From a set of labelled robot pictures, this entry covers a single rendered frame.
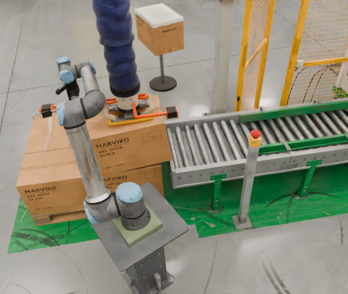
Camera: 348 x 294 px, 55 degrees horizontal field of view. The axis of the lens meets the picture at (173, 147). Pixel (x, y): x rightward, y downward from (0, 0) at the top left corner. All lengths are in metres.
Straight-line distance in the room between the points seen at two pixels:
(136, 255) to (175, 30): 2.94
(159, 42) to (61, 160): 1.97
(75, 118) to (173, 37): 2.72
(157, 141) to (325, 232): 1.67
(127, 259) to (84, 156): 0.66
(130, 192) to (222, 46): 2.11
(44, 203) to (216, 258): 1.54
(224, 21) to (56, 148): 2.01
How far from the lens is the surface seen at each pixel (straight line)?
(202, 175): 2.78
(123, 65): 2.35
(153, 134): 2.56
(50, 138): 3.35
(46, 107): 2.66
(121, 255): 2.10
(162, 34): 4.23
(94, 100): 1.79
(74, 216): 3.30
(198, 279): 2.83
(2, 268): 3.26
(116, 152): 2.65
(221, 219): 3.14
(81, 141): 1.82
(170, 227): 2.17
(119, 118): 2.57
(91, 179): 1.91
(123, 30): 2.24
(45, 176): 2.98
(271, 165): 2.93
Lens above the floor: 2.53
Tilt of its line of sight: 42 degrees down
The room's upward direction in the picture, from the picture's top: 3 degrees counter-clockwise
